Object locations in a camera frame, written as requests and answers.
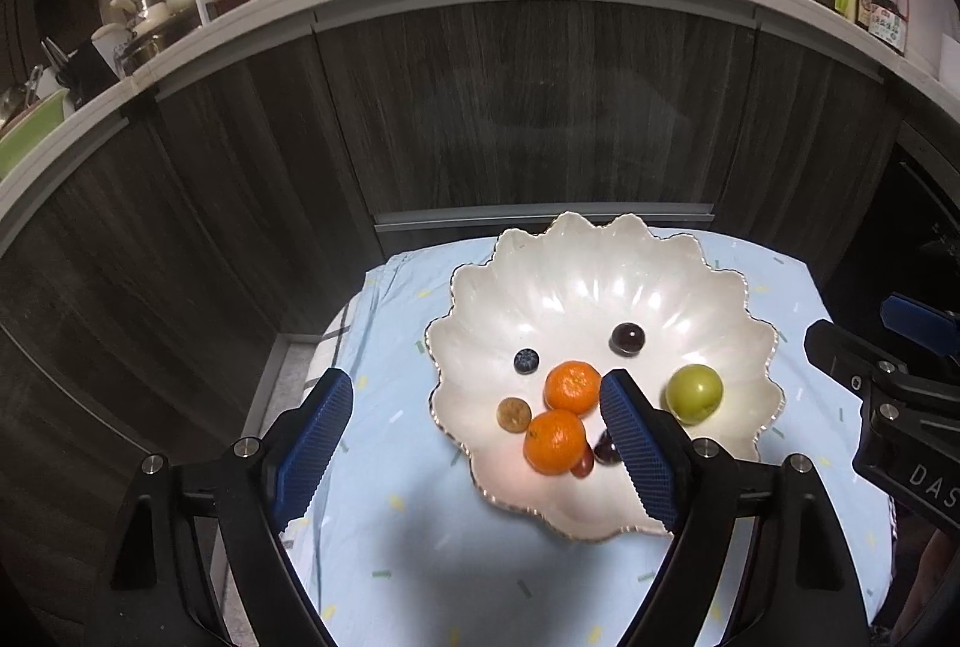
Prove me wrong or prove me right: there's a steel bowl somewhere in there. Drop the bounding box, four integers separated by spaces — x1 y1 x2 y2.
0 66 46 127

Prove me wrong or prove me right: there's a steel pot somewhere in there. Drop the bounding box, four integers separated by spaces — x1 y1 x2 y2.
120 21 200 74

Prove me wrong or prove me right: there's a dark wood kitchen cabinet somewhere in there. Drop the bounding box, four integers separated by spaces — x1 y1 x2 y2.
0 10 901 543

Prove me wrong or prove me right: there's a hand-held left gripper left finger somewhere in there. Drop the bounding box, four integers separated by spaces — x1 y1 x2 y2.
71 367 356 647

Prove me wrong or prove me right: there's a white scalloped ceramic bowl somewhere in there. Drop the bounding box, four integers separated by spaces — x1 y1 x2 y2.
425 210 786 543

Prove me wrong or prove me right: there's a green apple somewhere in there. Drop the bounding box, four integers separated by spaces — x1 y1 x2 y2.
665 363 725 425

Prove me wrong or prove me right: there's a light blue sprinkle-print cloth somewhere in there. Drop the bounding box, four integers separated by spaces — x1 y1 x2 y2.
281 227 897 647

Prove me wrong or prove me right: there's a black built-in dishwasher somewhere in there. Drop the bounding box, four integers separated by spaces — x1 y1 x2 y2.
821 122 960 408

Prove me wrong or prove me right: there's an orange tangerine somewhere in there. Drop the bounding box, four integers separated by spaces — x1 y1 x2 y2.
523 409 588 476
542 360 605 416

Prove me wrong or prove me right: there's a grey striped fringed cloth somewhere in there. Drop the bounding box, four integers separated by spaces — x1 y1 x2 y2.
311 298 901 647

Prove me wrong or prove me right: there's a white mug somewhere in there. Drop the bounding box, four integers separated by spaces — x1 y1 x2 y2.
91 28 136 80

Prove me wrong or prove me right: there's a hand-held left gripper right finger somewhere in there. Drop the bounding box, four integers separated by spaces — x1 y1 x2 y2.
599 369 875 647

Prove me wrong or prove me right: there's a person's right forearm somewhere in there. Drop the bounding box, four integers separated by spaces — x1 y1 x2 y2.
892 527 960 629

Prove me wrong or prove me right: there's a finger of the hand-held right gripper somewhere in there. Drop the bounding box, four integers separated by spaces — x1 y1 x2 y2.
804 319 901 393
879 293 960 356

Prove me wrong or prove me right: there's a brown longan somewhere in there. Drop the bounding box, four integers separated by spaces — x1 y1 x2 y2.
497 396 533 432

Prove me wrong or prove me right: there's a green plastic basin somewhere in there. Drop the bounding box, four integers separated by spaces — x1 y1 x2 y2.
0 88 68 183

